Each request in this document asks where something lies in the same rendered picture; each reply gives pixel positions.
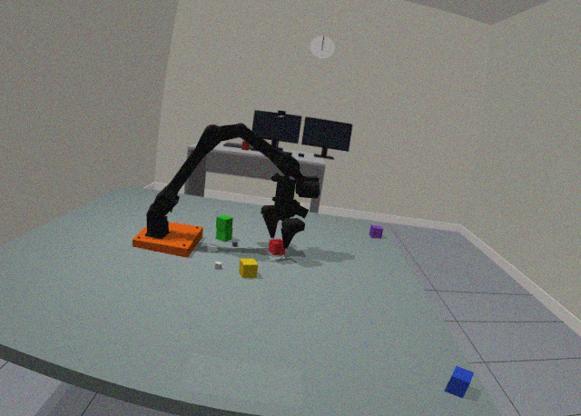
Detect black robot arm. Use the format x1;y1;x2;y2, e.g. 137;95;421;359
145;124;320;240

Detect green block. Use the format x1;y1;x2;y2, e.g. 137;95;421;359
216;215;233;231
215;228;232;242

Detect small purple cube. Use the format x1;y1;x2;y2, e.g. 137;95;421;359
369;225;383;239

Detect yellow block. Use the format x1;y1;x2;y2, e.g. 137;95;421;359
239;258;258;278

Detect blue block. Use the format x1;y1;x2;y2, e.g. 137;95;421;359
445;366;474;398

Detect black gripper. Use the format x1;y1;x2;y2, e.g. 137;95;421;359
261;195;305;248

